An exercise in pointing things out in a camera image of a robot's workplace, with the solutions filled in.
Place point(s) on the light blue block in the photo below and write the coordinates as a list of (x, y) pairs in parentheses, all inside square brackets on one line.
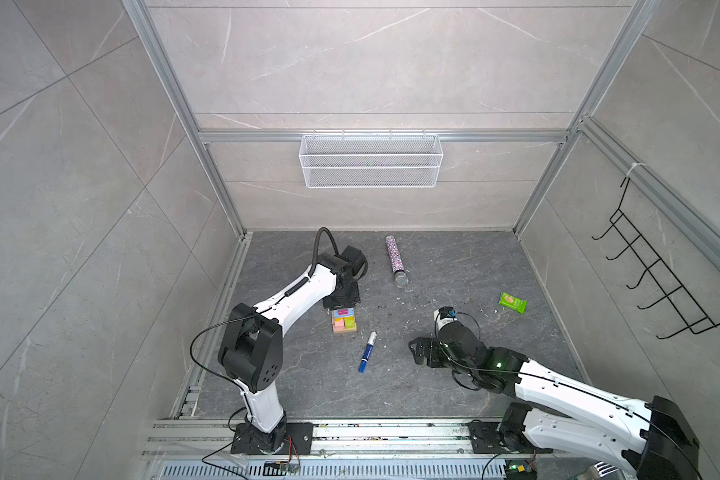
[(351, 313)]

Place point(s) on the glitter sprinkle tube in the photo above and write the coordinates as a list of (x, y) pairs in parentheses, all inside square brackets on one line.
[(399, 273)]

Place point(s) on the white wire mesh basket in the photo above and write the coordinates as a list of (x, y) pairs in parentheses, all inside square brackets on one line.
[(392, 160)]

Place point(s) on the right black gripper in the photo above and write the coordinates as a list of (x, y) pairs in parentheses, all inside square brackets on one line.
[(433, 345)]

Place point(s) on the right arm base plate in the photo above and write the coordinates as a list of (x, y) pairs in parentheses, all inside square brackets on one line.
[(493, 437)]

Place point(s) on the black wire hook rack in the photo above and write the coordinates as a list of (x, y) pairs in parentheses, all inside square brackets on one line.
[(694, 319)]

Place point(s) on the blue white marker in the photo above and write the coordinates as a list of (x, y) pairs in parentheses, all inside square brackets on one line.
[(367, 352)]

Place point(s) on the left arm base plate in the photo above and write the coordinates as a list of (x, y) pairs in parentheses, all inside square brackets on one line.
[(273, 438)]

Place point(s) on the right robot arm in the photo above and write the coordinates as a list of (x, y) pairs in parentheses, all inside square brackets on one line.
[(647, 439)]

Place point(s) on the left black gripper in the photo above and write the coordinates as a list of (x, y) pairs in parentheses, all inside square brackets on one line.
[(332, 303)]

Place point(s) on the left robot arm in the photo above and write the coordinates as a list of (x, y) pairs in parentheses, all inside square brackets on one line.
[(251, 350)]

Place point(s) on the green circuit board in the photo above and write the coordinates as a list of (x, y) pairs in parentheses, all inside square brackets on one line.
[(519, 470)]

